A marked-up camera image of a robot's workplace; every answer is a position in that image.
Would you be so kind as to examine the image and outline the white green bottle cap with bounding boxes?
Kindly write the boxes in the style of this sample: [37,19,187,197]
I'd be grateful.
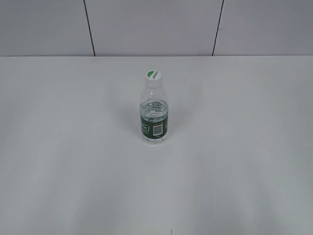
[145,70,163,88]

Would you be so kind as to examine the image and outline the clear water bottle green label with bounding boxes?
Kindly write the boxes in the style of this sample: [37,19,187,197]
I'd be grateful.
[139,86,169,144]

